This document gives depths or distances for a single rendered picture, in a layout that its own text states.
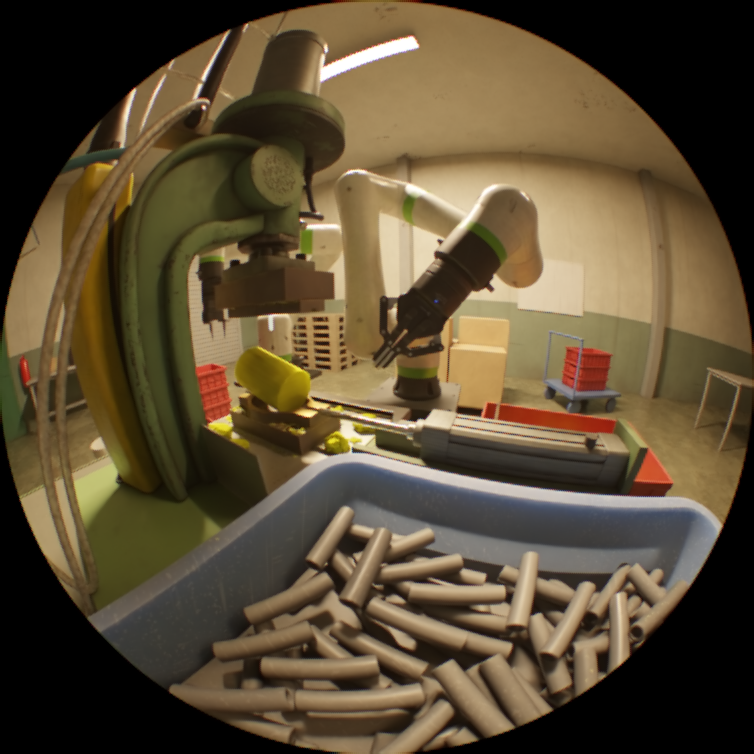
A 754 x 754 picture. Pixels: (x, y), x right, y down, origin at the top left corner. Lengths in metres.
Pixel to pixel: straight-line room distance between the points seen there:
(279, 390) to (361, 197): 0.51
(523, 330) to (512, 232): 4.29
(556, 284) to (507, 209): 4.37
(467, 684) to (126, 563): 0.27
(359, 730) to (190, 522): 0.23
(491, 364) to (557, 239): 2.96
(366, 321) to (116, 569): 0.60
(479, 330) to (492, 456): 2.77
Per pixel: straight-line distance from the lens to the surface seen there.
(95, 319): 0.30
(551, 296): 4.72
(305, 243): 0.98
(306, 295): 0.31
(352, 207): 0.68
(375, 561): 0.18
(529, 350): 4.73
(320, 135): 0.42
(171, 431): 0.30
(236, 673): 0.23
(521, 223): 0.42
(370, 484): 0.24
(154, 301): 0.29
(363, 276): 0.62
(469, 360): 2.67
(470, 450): 0.26
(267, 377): 0.36
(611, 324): 5.10
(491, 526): 0.23
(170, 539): 0.29
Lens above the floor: 1.18
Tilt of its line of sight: 16 degrees down
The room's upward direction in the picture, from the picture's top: 1 degrees counter-clockwise
